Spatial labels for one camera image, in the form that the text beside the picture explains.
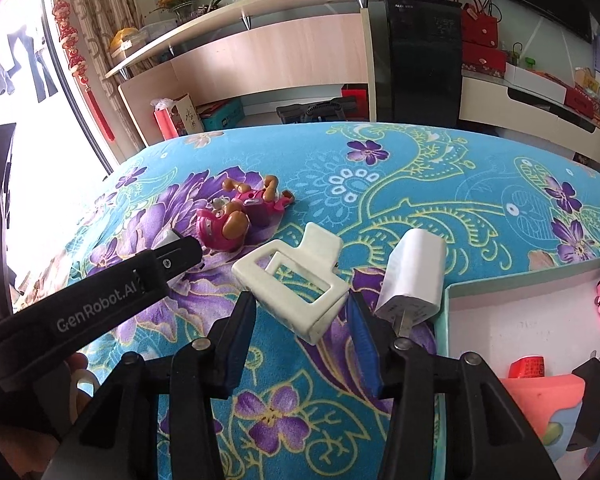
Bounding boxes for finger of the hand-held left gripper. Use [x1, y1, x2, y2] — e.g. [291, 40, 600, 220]
[137, 227, 204, 293]

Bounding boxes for black water dispenser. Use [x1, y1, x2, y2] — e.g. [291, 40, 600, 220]
[377, 0, 465, 128]

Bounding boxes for white flat box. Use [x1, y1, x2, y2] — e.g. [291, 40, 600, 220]
[504, 62, 568, 106]

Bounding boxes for red patterned flat box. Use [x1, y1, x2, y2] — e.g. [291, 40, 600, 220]
[565, 85, 600, 128]

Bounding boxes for white television cabinet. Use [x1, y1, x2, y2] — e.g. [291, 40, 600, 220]
[457, 67, 600, 166]

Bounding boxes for wooden shelf cabinet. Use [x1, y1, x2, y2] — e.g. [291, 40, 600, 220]
[104, 0, 386, 148]

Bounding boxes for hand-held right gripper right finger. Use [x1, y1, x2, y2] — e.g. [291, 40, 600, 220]
[347, 291, 563, 480]

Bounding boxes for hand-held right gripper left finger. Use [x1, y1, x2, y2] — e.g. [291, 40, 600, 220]
[40, 290, 258, 480]

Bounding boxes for white paper bag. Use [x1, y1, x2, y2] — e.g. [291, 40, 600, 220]
[172, 92, 204, 135]

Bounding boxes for white hair claw clip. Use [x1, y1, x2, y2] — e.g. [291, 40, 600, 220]
[231, 222, 348, 346]

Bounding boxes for red gift bag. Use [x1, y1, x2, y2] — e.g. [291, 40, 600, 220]
[152, 97, 181, 141]

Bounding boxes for green-edged white cardboard box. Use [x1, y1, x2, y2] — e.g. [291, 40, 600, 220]
[432, 260, 600, 480]

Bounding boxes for salmon pink block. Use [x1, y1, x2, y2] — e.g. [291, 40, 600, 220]
[500, 374, 600, 463]

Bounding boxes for red handbag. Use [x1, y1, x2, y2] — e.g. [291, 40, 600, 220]
[454, 0, 499, 48]

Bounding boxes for black plug charger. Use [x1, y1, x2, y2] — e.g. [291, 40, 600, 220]
[565, 356, 600, 453]

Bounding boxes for person's left hand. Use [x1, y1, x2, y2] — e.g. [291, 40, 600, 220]
[62, 352, 103, 411]

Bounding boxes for red gift box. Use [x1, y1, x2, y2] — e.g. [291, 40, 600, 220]
[461, 42, 508, 78]

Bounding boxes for red glue bottle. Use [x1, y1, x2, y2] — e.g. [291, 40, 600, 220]
[510, 355, 548, 380]

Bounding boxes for pink dog toy figure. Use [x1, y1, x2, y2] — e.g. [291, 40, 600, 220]
[195, 175, 296, 251]

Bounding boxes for white plug charger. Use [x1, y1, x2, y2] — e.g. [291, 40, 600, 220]
[375, 228, 447, 338]

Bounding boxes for red hanging ornament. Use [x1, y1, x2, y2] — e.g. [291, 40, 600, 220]
[51, 0, 116, 143]

